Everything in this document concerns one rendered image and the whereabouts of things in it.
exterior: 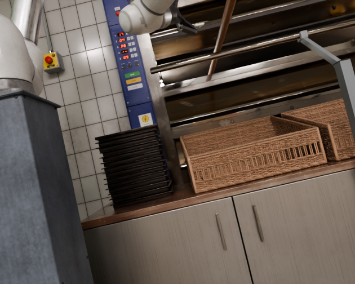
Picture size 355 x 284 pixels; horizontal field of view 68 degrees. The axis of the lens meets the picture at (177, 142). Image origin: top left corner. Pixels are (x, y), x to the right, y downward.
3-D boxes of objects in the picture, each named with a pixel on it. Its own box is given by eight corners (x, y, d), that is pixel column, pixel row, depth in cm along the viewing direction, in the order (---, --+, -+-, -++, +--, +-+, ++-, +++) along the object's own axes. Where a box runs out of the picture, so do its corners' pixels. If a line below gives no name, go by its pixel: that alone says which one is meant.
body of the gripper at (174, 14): (153, 10, 107) (168, 9, 113) (163, 30, 108) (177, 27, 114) (164, -1, 101) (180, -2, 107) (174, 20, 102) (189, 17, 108)
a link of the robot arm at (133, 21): (155, 38, 104) (173, 13, 95) (126, 44, 94) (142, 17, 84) (140, 15, 105) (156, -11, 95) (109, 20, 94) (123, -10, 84)
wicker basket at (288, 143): (189, 182, 154) (178, 136, 155) (283, 160, 154) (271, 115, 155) (193, 195, 105) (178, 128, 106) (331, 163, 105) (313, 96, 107)
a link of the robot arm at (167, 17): (152, 34, 105) (163, 32, 109) (167, 21, 98) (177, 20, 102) (142, 12, 103) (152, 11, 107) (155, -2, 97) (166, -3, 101)
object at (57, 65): (49, 74, 162) (46, 58, 162) (65, 70, 161) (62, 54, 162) (43, 70, 154) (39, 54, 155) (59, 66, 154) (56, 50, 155)
